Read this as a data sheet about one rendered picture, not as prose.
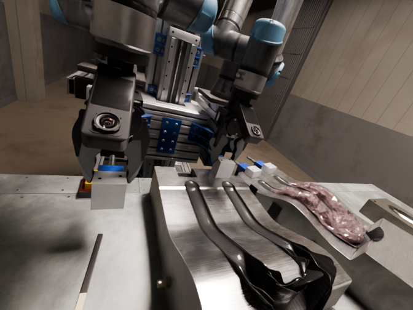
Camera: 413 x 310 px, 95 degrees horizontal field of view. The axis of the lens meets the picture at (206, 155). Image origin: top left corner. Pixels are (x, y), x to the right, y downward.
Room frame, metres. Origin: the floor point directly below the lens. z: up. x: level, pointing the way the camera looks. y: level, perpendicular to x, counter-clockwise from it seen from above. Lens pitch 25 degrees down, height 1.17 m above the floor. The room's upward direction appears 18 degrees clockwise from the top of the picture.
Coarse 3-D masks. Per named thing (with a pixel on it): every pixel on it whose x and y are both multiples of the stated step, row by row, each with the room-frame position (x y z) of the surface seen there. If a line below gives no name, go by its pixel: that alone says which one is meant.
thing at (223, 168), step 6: (210, 150) 0.59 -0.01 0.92; (210, 156) 0.53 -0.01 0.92; (222, 156) 0.55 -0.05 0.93; (210, 162) 0.52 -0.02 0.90; (216, 162) 0.49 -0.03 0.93; (222, 162) 0.47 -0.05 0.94; (228, 162) 0.49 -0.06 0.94; (234, 162) 0.50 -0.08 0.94; (216, 168) 0.48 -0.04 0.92; (222, 168) 0.48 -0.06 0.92; (228, 168) 0.49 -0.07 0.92; (216, 174) 0.47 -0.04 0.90; (222, 174) 0.48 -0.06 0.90; (228, 174) 0.49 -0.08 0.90
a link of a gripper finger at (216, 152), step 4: (224, 136) 0.49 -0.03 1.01; (212, 140) 0.52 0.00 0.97; (220, 140) 0.48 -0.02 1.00; (224, 140) 0.49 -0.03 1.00; (212, 144) 0.51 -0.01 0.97; (220, 144) 0.48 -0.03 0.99; (224, 144) 0.49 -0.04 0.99; (212, 148) 0.49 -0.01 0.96; (216, 148) 0.48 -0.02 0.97; (220, 148) 0.49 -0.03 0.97; (212, 152) 0.49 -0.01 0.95; (216, 152) 0.48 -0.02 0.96; (220, 152) 0.49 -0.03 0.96; (212, 156) 0.49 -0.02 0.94; (216, 156) 0.48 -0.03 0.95; (212, 160) 0.49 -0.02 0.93; (216, 160) 0.49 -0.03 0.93
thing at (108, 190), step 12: (108, 168) 0.29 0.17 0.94; (120, 168) 0.30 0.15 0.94; (96, 180) 0.23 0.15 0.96; (108, 180) 0.24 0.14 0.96; (120, 180) 0.25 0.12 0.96; (96, 192) 0.23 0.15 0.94; (108, 192) 0.23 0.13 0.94; (120, 192) 0.24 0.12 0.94; (96, 204) 0.23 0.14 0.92; (108, 204) 0.23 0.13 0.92; (120, 204) 0.24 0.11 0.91
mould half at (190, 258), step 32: (160, 192) 0.34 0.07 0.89; (224, 192) 0.42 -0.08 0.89; (160, 224) 0.29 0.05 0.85; (192, 224) 0.28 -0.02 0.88; (224, 224) 0.31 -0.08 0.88; (160, 256) 0.25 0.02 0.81; (192, 256) 0.19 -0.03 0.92; (224, 256) 0.20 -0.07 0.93; (256, 256) 0.21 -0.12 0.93; (288, 256) 0.23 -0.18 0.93; (192, 288) 0.14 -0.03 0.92; (224, 288) 0.15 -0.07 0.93
